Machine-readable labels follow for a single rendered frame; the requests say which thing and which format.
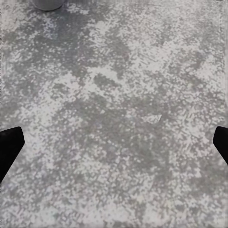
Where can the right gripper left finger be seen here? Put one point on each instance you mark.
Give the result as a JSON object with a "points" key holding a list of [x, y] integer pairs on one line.
{"points": [[11, 143]]}

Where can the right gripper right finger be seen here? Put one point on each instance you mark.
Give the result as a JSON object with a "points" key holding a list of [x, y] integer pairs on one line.
{"points": [[220, 141]]}

